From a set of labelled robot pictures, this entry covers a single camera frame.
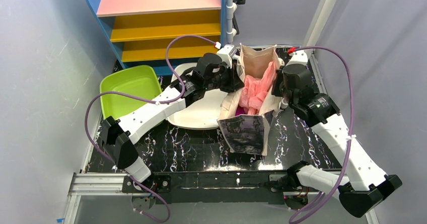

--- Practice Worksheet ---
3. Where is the white camera pole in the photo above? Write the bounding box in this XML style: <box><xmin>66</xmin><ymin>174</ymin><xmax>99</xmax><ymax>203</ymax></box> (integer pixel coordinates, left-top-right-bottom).
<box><xmin>302</xmin><ymin>0</ymin><xmax>337</xmax><ymax>46</ymax></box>

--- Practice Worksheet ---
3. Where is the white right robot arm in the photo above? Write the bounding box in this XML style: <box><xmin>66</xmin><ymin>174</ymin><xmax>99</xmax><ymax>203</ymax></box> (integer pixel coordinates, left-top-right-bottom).
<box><xmin>272</xmin><ymin>64</ymin><xmax>402</xmax><ymax>217</ymax></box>

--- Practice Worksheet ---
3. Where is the colourful wooden shelf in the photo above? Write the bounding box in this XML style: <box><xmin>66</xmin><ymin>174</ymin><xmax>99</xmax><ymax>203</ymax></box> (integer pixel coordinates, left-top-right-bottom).
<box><xmin>86</xmin><ymin>0</ymin><xmax>226</xmax><ymax>76</ymax></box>

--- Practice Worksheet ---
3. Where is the white pvc pipe stand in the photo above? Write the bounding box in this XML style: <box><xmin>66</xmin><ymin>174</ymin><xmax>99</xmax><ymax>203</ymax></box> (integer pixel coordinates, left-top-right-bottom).
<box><xmin>224</xmin><ymin>0</ymin><xmax>246</xmax><ymax>44</ymax></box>

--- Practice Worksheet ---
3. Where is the white rectangular tray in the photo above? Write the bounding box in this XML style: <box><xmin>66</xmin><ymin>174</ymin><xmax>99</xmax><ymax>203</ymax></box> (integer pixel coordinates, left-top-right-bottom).
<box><xmin>167</xmin><ymin>63</ymin><xmax>227</xmax><ymax>130</ymax></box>

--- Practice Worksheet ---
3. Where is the green plastic tray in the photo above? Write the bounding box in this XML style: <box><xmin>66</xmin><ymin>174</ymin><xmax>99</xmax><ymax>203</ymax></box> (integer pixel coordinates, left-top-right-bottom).
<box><xmin>100</xmin><ymin>65</ymin><xmax>162</xmax><ymax>119</ymax></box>

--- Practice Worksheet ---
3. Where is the aluminium base frame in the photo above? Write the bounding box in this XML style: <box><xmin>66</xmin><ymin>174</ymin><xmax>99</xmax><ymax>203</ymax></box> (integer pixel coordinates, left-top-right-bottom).
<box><xmin>63</xmin><ymin>44</ymin><xmax>380</xmax><ymax>224</ymax></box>

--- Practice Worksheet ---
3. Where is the pink plastic grocery bag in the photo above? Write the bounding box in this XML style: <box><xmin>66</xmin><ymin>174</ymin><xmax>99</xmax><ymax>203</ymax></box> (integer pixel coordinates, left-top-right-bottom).
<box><xmin>239</xmin><ymin>61</ymin><xmax>276</xmax><ymax>115</ymax></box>

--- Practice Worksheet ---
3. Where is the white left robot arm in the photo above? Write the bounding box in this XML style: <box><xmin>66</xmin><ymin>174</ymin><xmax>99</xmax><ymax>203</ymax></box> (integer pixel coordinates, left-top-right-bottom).
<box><xmin>100</xmin><ymin>52</ymin><xmax>243</xmax><ymax>183</ymax></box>

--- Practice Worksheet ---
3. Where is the purple snack bag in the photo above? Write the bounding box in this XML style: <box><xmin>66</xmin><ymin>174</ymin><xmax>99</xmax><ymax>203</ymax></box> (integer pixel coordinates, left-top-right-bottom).
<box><xmin>235</xmin><ymin>106</ymin><xmax>246</xmax><ymax>116</ymax></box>

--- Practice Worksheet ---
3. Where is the beige canvas tote bag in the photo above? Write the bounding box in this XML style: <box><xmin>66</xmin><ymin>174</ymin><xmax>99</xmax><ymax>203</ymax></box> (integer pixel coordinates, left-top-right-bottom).
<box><xmin>218</xmin><ymin>45</ymin><xmax>284</xmax><ymax>156</ymax></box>

